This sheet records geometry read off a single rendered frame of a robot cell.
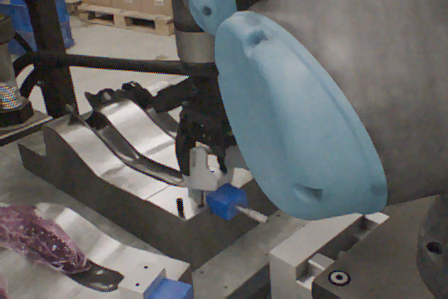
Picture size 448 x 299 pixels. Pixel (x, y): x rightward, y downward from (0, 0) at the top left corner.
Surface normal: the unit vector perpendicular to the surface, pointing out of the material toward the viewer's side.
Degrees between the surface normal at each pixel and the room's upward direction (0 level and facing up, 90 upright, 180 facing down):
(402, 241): 0
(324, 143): 77
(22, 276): 28
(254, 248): 0
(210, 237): 90
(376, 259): 0
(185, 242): 90
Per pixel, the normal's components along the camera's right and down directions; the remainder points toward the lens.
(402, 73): 0.15, -0.07
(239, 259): -0.08, -0.89
